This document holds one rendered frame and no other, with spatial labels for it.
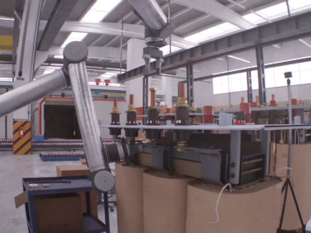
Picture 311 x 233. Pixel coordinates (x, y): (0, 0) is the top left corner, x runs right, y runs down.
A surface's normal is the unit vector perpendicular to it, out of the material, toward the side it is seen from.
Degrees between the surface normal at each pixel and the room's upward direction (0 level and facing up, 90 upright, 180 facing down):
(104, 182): 73
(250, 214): 90
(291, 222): 90
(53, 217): 90
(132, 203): 90
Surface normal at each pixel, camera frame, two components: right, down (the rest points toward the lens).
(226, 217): -0.45, -0.03
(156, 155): -0.84, -0.02
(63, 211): 0.56, -0.03
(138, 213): -0.17, -0.03
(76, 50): 0.29, -0.32
